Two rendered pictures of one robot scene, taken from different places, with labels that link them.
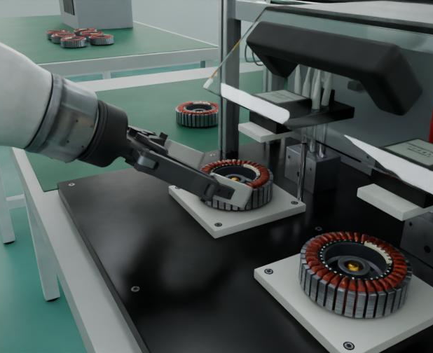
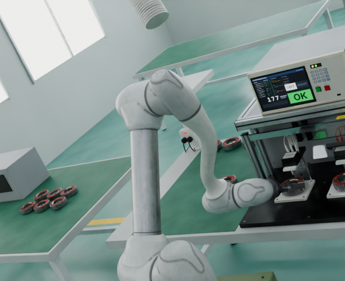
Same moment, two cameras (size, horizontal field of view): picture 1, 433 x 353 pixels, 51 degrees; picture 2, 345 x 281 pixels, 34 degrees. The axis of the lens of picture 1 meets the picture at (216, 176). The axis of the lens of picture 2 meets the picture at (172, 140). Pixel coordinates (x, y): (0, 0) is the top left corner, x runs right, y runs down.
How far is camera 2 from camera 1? 1.99 m
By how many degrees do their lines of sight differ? 23
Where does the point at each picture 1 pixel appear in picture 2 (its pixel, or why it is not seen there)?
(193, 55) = not seen: hidden behind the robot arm
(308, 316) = not seen: outside the picture
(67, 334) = not seen: outside the picture
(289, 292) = (339, 193)
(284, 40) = (335, 145)
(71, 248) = (274, 228)
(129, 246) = (291, 214)
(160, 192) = (272, 204)
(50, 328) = not seen: outside the picture
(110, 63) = (106, 198)
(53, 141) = (274, 193)
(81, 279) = (290, 228)
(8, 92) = (269, 185)
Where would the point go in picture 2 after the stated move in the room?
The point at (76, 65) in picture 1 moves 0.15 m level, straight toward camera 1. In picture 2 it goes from (93, 211) to (109, 212)
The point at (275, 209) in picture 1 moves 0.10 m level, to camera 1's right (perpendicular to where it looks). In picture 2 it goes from (310, 185) to (325, 173)
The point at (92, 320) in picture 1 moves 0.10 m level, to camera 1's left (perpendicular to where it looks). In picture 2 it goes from (307, 228) to (290, 242)
